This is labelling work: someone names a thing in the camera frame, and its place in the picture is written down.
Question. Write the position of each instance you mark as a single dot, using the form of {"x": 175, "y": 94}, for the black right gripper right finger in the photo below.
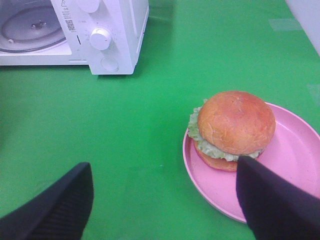
{"x": 275, "y": 209}

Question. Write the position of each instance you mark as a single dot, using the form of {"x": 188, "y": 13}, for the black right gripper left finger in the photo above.
{"x": 60, "y": 212}

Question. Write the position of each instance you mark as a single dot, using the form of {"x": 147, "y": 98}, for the pink round plate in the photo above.
{"x": 293, "y": 154}

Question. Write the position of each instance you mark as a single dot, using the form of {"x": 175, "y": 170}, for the burger with lettuce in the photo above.
{"x": 230, "y": 125}

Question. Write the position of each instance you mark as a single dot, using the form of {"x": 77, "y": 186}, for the round white door button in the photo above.
{"x": 110, "y": 64}

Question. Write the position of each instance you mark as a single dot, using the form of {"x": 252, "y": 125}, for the white microwave knob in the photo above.
{"x": 88, "y": 6}
{"x": 100, "y": 39}

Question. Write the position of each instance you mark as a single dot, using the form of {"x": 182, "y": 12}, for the white microwave oven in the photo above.
{"x": 126, "y": 21}

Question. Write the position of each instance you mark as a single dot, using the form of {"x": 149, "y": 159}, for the glass microwave turntable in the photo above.
{"x": 31, "y": 29}

